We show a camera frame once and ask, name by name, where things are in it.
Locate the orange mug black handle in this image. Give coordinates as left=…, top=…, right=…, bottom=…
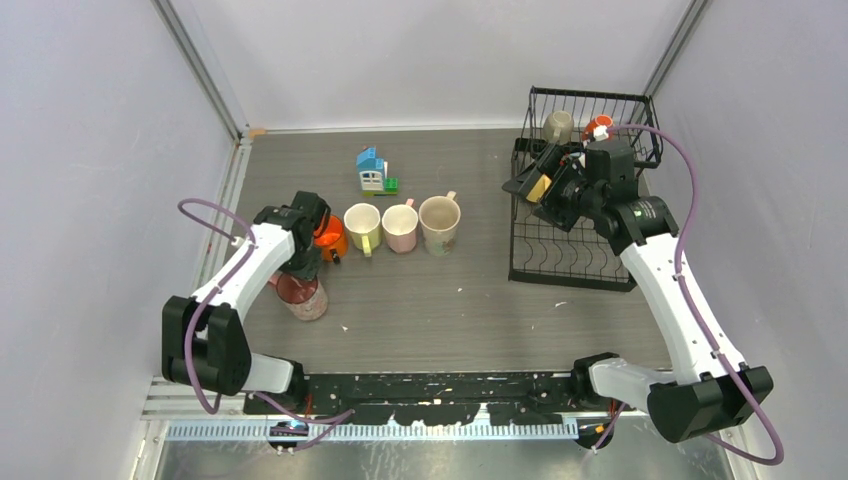
left=314, top=215, right=348, bottom=265

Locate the black wire dish rack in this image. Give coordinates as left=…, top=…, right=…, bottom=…
left=502, top=86, right=663, bottom=292

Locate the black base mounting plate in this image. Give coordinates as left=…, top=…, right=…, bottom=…
left=244, top=371, right=620, bottom=426

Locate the aluminium slotted rail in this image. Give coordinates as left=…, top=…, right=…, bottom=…
left=142, top=379, right=579, bottom=445

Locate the tall cream dragon mug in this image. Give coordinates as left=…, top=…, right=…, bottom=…
left=418, top=191, right=461, bottom=257

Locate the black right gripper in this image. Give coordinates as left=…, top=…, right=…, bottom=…
left=503, top=143, right=603, bottom=233

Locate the beige mug shelf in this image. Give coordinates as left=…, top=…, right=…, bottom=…
left=541, top=110, right=575, bottom=145

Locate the pink patterned mug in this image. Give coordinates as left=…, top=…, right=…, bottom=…
left=268, top=272, right=329, bottom=322

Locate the orange mug shelf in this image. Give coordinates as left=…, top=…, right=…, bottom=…
left=581, top=114, right=614, bottom=141

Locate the pale yellow faceted mug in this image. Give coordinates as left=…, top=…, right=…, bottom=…
left=343, top=203, right=382, bottom=257

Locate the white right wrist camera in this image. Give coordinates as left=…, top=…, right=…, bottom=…
left=591, top=125, right=610, bottom=141

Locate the pink faceted mug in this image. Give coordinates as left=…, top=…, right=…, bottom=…
left=381, top=198, right=419, bottom=254

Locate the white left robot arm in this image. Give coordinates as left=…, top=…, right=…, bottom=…
left=161, top=191, right=330, bottom=414

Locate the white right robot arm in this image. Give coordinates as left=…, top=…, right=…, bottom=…
left=502, top=139, right=774, bottom=443

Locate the toy brick house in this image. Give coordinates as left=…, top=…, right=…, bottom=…
left=355, top=147, right=399, bottom=197

